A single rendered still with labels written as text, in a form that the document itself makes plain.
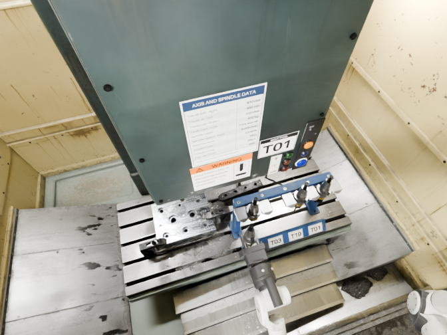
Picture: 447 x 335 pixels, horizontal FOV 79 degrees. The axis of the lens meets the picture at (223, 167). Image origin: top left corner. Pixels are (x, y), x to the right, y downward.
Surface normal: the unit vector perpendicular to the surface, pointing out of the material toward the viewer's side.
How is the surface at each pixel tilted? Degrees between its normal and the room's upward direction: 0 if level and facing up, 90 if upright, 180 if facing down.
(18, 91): 90
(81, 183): 0
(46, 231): 24
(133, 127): 90
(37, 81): 90
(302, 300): 8
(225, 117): 90
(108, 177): 0
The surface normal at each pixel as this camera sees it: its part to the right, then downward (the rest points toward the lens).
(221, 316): -0.15, -0.51
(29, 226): 0.37, -0.61
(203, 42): 0.29, 0.80
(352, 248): -0.41, -0.40
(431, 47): -0.96, 0.26
